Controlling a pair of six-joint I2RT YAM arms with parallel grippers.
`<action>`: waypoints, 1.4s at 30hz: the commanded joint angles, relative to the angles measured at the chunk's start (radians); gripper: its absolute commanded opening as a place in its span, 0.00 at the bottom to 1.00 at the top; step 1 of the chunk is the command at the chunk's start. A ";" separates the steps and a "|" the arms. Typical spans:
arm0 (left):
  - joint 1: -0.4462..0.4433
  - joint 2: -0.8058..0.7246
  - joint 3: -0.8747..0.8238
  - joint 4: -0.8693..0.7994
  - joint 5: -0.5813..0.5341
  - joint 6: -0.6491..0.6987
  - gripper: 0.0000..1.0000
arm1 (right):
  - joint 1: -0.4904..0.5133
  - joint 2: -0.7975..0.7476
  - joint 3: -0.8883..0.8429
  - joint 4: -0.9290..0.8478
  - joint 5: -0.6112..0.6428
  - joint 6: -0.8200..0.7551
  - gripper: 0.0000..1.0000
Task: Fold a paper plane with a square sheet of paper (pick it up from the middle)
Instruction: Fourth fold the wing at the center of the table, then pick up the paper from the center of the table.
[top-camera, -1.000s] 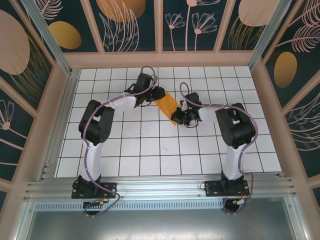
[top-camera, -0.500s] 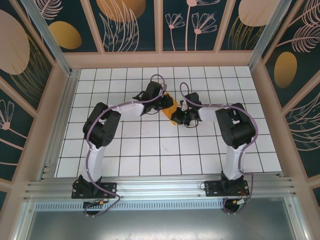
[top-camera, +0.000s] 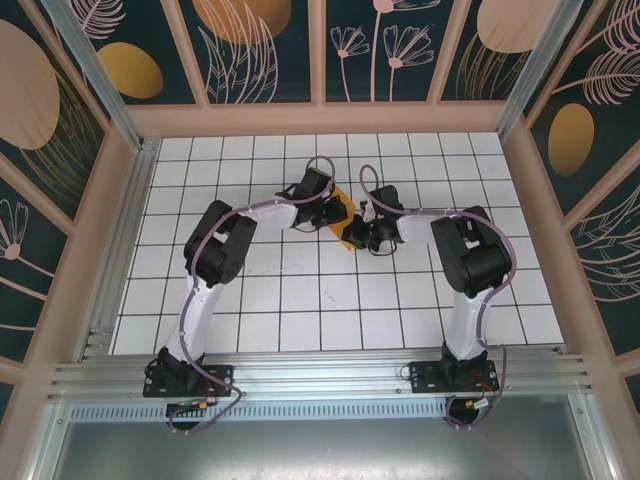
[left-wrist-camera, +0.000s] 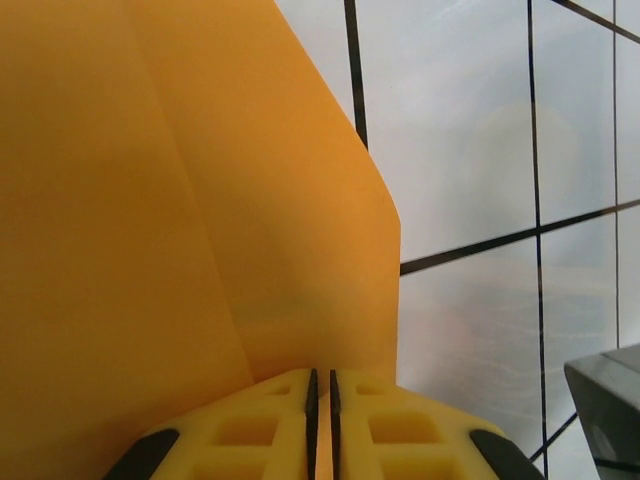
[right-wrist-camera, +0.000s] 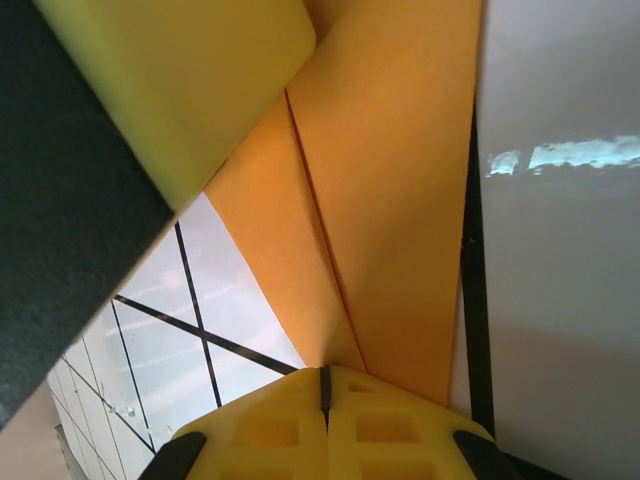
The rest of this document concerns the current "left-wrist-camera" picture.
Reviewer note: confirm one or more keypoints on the orange square paper sheet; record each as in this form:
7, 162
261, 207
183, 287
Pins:
150, 200

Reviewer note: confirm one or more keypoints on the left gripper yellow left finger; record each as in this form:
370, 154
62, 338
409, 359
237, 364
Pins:
295, 425

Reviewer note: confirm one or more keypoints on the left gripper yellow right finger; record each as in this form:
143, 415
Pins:
350, 425

